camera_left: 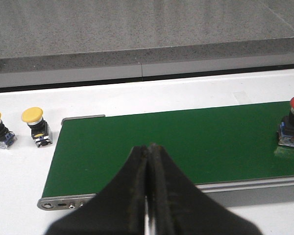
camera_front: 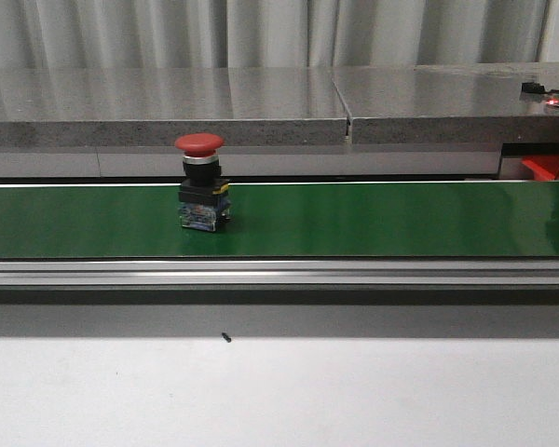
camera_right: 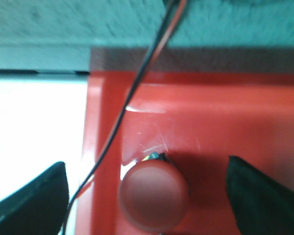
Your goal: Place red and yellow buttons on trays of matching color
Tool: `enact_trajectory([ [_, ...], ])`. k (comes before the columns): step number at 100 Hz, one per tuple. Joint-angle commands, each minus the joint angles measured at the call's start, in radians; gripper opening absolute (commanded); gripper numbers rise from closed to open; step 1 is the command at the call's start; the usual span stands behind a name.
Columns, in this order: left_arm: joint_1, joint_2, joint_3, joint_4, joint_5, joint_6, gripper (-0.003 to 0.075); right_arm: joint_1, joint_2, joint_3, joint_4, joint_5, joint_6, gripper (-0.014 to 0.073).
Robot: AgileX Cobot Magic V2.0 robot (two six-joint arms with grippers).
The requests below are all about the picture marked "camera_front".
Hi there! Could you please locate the red plastic bin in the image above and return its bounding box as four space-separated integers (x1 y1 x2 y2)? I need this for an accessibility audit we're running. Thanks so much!
522 156 559 181

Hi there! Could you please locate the green conveyor belt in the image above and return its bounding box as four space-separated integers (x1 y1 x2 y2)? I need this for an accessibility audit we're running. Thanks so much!
0 182 559 259

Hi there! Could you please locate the aluminium conveyor frame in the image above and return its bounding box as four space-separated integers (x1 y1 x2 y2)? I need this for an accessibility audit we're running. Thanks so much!
0 259 559 289

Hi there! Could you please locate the black sensor box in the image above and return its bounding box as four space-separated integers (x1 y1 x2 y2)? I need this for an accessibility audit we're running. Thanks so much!
521 82 547 95

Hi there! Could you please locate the white curtain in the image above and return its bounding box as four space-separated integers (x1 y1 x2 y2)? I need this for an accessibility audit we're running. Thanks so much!
0 1 559 69

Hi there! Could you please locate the red push button switch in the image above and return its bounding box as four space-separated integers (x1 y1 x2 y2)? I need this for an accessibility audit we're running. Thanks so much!
175 132 231 232

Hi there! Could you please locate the grey stone counter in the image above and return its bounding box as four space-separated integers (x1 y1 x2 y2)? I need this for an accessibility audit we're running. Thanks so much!
0 62 559 147

